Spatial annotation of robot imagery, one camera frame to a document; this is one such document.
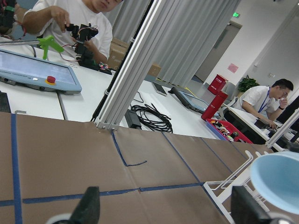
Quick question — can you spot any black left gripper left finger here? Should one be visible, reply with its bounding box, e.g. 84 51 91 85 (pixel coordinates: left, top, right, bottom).
69 186 100 224

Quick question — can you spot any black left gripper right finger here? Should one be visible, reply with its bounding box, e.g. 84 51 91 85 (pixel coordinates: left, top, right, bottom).
231 186 271 224

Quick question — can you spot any light blue plastic cup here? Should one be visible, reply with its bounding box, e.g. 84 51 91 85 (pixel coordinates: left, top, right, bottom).
250 151 299 215

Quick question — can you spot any red parts tray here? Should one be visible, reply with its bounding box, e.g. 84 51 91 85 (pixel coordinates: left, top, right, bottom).
206 119 253 144

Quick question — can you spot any black power adapter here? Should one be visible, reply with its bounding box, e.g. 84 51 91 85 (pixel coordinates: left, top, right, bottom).
125 109 142 129

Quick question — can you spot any seated man at desk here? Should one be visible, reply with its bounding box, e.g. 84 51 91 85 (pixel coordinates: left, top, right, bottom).
234 78 293 129

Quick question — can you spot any red bottle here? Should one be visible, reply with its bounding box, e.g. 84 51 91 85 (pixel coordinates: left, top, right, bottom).
201 91 228 120

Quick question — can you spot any green potted plant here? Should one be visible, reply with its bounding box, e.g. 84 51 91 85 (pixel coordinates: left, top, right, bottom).
238 76 259 92

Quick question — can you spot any smartphone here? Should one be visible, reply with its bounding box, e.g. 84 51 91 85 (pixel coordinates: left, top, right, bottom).
152 82 167 96

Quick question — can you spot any blue teach pendant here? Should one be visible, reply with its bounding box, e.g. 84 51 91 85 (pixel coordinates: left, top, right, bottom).
0 49 82 94

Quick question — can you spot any cardboard box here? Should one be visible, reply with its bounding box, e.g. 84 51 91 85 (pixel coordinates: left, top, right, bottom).
107 38 129 70

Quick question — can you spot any green plastic tool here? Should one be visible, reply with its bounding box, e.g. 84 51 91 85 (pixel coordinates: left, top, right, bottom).
37 35 64 60

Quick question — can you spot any person in white shirt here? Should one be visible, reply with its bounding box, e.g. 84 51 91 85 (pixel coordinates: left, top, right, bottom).
23 0 121 63

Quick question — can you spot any white wire cup rack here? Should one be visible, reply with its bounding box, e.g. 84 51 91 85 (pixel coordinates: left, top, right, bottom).
203 150 270 224

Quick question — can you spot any coiled black cable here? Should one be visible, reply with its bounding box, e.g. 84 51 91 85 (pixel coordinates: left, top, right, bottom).
129 104 173 134

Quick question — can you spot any aluminium frame post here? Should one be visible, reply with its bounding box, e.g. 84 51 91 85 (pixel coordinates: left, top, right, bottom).
96 0 178 130

